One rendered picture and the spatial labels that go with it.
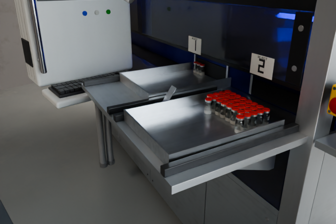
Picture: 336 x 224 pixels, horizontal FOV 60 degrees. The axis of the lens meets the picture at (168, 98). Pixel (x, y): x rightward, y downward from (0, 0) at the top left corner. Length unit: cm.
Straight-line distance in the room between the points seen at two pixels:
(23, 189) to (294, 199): 169
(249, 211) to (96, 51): 98
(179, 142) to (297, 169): 34
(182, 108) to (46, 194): 137
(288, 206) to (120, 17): 111
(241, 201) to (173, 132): 46
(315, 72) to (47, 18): 106
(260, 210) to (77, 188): 131
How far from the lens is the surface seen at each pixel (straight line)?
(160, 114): 86
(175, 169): 61
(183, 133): 76
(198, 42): 110
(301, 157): 86
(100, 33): 148
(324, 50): 76
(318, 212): 105
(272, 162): 92
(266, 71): 87
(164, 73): 124
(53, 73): 143
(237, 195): 113
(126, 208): 185
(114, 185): 203
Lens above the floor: 124
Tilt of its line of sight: 22 degrees down
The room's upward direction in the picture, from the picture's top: straight up
